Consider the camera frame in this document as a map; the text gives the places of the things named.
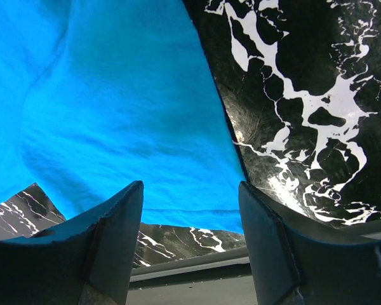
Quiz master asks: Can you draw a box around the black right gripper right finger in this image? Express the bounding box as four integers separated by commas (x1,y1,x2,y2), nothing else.
239,182,381,304

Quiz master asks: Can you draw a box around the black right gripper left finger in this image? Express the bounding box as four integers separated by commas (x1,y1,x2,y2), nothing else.
0,180,144,304

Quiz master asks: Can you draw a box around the blue t shirt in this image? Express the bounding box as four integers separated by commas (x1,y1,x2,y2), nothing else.
0,1,244,233

